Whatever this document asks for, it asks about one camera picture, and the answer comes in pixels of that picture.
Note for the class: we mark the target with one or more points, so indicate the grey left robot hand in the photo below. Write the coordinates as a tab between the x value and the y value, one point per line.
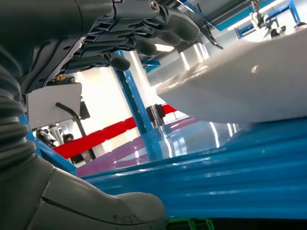
48	31

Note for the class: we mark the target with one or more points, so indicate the blue metal shelf rack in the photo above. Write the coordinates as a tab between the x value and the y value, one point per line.
215	184

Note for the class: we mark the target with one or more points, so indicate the grey panel on black stand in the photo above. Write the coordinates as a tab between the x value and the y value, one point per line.
48	104

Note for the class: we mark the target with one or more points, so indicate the person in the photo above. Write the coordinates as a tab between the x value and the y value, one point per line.
68	138

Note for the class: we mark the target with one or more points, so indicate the short red barrier belt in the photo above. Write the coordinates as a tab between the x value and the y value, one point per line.
96	139

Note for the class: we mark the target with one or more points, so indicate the green folded plastic crate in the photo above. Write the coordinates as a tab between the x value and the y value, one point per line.
191	223

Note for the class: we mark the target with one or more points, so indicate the dark barrier stanchion post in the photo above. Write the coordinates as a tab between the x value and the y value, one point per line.
156	116

